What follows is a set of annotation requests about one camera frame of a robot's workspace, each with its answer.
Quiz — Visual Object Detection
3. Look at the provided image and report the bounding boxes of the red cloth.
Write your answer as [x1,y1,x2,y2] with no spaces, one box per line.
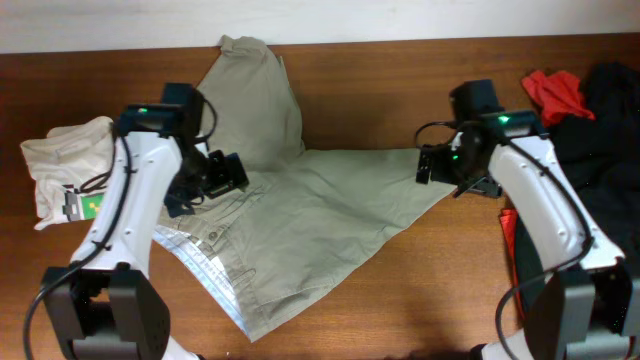
[521,70,596,128]

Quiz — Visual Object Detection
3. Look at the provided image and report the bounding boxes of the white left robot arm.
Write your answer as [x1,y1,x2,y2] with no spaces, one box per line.
[32,83,248,359]

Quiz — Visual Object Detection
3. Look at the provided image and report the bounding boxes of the black clothes pile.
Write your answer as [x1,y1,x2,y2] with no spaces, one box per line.
[543,62,639,261]

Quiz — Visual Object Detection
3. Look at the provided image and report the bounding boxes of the white folded t-shirt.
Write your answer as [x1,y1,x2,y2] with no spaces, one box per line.
[20,116,114,230]

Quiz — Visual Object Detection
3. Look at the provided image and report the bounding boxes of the khaki green shorts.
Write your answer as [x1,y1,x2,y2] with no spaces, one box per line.
[154,36,452,341]

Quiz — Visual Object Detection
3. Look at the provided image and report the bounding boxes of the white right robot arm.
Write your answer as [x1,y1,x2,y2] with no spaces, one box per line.
[416,79,639,360]

